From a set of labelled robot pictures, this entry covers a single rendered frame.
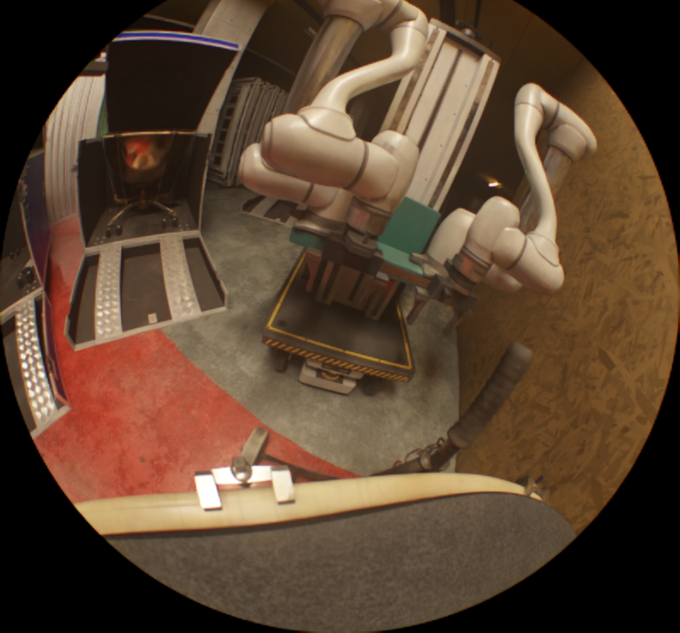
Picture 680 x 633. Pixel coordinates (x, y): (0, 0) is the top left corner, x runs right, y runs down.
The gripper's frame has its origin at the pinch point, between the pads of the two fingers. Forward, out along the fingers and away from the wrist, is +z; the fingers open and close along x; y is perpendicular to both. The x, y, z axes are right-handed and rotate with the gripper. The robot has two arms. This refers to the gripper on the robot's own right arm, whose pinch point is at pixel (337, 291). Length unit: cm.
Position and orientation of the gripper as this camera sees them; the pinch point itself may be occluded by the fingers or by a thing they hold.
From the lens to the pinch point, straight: 54.1
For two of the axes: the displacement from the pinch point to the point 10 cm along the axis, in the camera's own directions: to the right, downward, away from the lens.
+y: 0.7, -5.4, 8.4
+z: -3.3, 7.8, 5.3
